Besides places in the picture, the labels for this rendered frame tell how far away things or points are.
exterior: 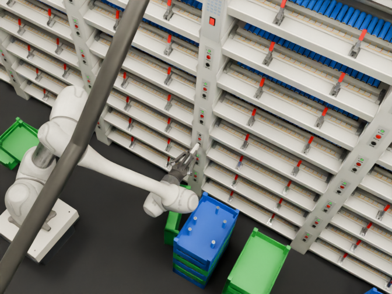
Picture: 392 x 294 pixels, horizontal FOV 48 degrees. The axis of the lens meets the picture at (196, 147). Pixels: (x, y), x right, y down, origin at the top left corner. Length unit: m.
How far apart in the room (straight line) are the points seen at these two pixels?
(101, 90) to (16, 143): 2.38
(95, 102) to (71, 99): 1.24
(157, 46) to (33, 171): 0.87
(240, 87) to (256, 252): 0.88
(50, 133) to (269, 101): 0.87
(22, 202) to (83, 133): 1.63
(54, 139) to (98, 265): 1.05
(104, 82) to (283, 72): 1.12
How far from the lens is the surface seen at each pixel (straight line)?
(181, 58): 1.90
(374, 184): 1.95
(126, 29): 0.59
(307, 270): 2.67
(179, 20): 1.78
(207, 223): 2.21
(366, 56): 1.51
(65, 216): 2.43
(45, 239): 2.40
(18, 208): 2.24
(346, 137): 1.78
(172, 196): 1.89
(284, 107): 1.79
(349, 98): 1.64
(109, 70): 0.59
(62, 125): 1.76
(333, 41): 1.52
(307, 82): 1.64
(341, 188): 2.00
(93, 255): 2.61
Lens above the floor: 2.43
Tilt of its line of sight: 57 degrees down
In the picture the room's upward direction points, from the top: 6 degrees clockwise
